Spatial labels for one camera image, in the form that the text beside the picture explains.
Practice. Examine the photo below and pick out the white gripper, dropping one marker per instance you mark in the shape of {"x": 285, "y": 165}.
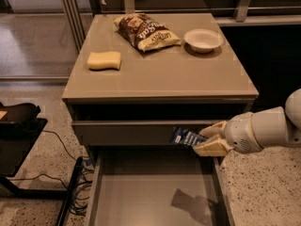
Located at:
{"x": 240, "y": 133}

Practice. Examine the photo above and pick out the dark blue rxbar wrapper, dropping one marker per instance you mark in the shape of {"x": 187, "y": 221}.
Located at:
{"x": 186, "y": 138}

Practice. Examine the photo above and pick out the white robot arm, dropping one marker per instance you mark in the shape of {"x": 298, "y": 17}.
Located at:
{"x": 253, "y": 132}

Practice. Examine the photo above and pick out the grey drawer cabinet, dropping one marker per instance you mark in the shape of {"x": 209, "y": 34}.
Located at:
{"x": 172, "y": 84}

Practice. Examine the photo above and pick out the grey open middle drawer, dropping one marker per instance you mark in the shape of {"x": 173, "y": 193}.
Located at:
{"x": 157, "y": 188}

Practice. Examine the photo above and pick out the grey top drawer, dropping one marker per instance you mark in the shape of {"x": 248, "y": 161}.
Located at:
{"x": 132, "y": 133}

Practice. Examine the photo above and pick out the white paper bowl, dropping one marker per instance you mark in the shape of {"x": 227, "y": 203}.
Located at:
{"x": 203, "y": 40}

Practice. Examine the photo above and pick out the brown yellow chip bag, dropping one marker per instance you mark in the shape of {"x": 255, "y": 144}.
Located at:
{"x": 144, "y": 33}

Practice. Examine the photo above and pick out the yellow sponge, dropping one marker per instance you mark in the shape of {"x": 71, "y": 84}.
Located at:
{"x": 104, "y": 60}

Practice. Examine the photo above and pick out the metal railing frame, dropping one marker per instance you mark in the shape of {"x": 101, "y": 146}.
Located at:
{"x": 227, "y": 12}

